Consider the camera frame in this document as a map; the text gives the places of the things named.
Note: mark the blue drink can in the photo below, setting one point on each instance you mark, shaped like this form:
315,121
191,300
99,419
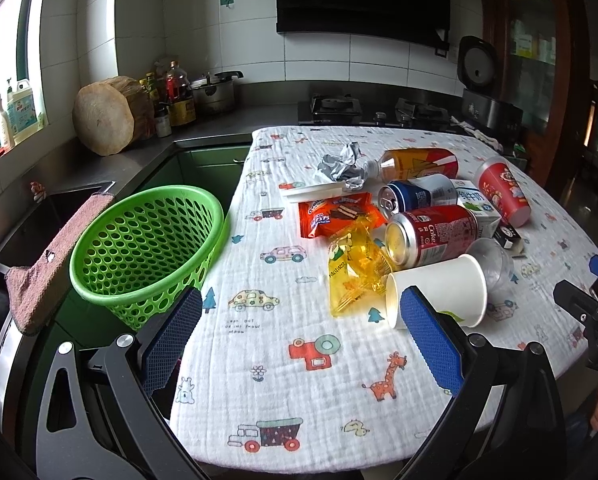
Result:
400,196

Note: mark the green cabinet doors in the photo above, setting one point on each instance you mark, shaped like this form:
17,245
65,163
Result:
216,170

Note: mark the dark soy sauce bottle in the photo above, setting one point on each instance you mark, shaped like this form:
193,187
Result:
180,96

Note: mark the round wooden chopping block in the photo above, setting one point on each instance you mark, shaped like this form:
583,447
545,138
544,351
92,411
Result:
111,114

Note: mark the green plastic mesh basket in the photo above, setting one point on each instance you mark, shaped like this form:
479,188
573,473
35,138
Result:
137,256

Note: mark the white milk carton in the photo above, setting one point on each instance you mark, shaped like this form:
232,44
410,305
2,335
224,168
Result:
470,197

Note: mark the pink towel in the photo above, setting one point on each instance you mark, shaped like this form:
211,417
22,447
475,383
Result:
35,291

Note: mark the red white scrubber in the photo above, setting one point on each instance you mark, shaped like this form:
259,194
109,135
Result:
38,191

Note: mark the kitchen sink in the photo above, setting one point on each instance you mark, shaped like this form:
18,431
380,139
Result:
28,240

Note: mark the small white jar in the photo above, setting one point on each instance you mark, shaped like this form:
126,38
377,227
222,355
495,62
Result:
162,122

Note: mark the white detergent jug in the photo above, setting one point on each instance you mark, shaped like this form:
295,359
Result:
22,113

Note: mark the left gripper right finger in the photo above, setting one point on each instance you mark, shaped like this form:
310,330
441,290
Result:
504,419

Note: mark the orange snack packet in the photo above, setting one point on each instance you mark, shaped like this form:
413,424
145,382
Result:
329,216

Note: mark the black gas stove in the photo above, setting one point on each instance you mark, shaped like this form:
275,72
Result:
348,111

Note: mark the white cartoon print tablecloth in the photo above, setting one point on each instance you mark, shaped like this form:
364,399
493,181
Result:
270,380

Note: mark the steel pressure cooker pot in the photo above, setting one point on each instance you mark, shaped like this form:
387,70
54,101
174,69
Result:
215,93

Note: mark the yellow plastic snack bag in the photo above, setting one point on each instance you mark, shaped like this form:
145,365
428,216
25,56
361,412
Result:
356,264

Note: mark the red cola can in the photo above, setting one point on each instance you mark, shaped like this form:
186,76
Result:
429,235

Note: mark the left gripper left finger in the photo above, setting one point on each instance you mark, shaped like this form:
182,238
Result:
98,418

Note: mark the white paper cup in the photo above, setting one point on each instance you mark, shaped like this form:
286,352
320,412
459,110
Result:
455,287

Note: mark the wooden shelf cabinet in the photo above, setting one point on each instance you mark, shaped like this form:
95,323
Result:
544,50

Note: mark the red paper cup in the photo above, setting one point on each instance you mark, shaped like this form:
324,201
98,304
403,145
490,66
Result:
498,185

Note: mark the small black box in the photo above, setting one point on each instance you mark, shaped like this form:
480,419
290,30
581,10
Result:
509,239

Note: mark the yellow oil bottle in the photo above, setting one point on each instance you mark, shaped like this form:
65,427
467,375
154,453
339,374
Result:
148,82

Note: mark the grey paper wrapper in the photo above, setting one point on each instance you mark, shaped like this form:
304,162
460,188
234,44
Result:
345,167

